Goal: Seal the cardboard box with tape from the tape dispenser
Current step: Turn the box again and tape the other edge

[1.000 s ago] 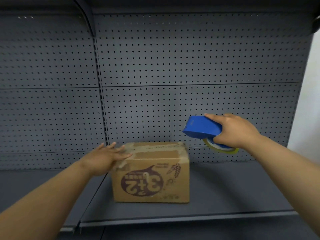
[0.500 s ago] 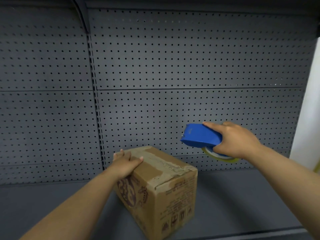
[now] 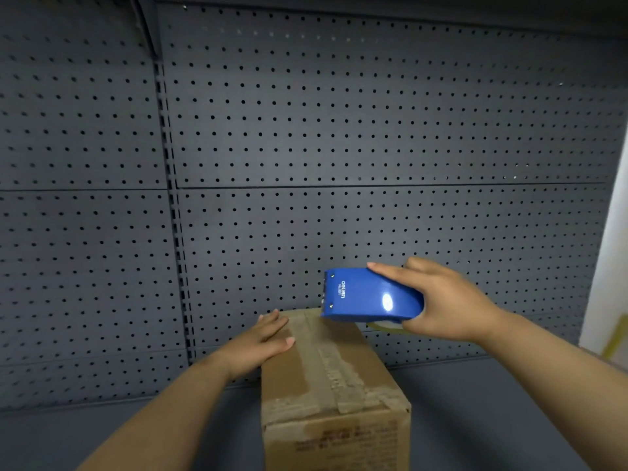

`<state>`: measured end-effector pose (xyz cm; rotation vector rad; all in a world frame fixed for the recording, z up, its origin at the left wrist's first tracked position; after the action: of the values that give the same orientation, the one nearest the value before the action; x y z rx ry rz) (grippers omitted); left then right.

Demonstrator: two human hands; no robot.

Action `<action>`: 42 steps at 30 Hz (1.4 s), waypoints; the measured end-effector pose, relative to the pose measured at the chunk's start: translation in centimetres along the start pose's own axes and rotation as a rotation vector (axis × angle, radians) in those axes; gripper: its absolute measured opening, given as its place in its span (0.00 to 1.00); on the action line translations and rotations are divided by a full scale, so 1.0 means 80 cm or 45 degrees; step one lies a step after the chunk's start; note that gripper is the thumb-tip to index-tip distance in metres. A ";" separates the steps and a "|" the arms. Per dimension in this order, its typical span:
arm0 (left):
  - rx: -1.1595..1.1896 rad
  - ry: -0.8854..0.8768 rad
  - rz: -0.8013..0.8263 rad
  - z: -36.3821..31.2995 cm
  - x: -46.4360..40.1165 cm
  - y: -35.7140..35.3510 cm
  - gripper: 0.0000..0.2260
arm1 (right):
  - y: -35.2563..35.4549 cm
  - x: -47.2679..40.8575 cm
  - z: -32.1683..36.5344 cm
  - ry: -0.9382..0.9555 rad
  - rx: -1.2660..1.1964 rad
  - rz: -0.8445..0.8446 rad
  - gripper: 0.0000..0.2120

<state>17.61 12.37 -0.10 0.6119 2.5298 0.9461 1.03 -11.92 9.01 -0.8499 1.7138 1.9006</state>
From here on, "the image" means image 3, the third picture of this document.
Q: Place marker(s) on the person's left hand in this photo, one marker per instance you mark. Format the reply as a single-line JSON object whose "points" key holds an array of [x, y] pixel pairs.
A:
{"points": [[250, 353]]}

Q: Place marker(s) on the person's right hand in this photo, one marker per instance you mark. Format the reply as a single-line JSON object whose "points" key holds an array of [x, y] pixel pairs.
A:
{"points": [[451, 309]]}

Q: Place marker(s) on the brown printed cardboard box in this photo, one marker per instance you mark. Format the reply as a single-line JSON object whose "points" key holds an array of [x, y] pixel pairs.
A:
{"points": [[289, 377]]}

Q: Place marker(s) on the blue tape dispenser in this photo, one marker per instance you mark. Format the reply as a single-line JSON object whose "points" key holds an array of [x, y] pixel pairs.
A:
{"points": [[358, 299]]}

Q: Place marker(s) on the person's left forearm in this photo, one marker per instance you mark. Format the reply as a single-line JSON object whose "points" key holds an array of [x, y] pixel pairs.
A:
{"points": [[162, 426]]}

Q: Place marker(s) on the person's right forearm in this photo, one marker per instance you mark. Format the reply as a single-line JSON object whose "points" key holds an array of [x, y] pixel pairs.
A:
{"points": [[554, 397]]}

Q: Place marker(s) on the yellow stick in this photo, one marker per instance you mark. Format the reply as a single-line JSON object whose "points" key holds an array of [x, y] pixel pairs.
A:
{"points": [[617, 338]]}

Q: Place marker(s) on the grey perforated shelf back panel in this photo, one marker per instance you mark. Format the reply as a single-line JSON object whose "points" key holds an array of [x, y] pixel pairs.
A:
{"points": [[392, 117], [78, 240]]}

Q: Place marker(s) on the dark grey upper shelf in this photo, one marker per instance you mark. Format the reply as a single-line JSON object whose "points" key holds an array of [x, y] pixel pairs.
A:
{"points": [[392, 7]]}

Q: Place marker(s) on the grey slotted upright post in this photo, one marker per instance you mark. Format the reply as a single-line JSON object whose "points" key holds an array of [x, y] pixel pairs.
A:
{"points": [[176, 215]]}

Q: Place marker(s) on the curved dark shelf bracket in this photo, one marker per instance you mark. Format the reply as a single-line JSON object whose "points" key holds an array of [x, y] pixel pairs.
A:
{"points": [[146, 24]]}

